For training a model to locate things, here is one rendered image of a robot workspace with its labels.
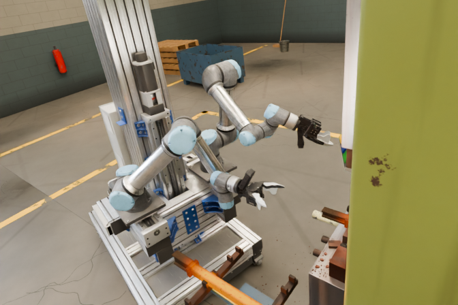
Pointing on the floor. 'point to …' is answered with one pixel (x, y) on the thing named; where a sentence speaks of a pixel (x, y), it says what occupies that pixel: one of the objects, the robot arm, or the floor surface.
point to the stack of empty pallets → (168, 61)
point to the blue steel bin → (197, 56)
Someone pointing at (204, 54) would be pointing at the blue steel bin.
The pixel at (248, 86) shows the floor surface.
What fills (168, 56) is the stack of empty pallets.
